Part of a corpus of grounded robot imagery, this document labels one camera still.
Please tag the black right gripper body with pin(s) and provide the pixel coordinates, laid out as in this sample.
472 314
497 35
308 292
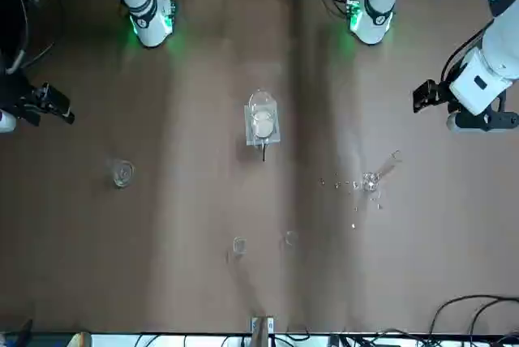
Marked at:
44 104

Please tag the glass graduated cylinder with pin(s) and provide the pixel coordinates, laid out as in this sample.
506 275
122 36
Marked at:
370 181

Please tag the aluminium camera post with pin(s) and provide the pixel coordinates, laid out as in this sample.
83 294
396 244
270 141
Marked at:
261 331

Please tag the tripod stand with mesh plate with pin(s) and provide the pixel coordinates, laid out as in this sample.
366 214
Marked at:
248 140

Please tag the large glass beaker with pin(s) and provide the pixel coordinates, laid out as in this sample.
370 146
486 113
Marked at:
262 112

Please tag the small glass beaker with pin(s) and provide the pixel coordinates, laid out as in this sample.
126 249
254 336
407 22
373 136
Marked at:
239 246
290 238

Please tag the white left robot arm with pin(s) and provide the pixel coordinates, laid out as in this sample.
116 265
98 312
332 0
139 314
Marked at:
377 6

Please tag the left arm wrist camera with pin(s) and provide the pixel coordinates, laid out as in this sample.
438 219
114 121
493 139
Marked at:
478 120

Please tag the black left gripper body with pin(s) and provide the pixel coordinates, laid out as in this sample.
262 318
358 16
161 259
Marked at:
431 95

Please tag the glass conical flask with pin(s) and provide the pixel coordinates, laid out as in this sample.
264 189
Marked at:
121 172

